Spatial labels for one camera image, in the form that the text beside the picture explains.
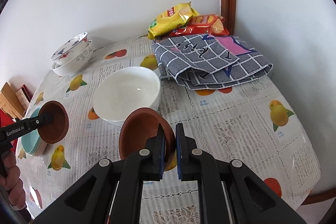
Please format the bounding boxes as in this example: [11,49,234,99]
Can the brown clay bowl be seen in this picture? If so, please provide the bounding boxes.
[118,107,177,171]
[37,101,69,144]

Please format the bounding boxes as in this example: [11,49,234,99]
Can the large white bowl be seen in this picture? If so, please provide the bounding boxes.
[92,67,161,127]

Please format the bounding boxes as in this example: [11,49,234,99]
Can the left hand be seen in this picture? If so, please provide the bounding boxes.
[1,151,26,210]

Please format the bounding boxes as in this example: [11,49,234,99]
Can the teal square plate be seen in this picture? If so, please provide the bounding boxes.
[20,105,49,157]

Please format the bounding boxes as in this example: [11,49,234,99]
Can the patterned book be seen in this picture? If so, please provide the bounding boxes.
[15,85,32,110]

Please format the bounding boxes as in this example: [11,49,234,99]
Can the fruit print tablecloth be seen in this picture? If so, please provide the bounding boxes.
[16,38,321,217]

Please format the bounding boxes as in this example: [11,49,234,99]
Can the white ornamented bowl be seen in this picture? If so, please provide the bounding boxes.
[51,39,93,77]

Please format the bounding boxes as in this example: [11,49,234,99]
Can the blue bird patterned bowl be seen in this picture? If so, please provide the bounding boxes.
[50,32,88,65]

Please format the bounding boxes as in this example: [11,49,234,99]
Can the grey checked cloth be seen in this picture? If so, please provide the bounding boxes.
[152,34,273,90]

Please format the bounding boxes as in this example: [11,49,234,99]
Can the red chips bag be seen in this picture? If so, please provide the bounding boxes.
[169,14,230,37]

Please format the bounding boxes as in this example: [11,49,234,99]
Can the yellow chips bag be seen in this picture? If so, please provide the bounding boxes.
[147,2,199,40]

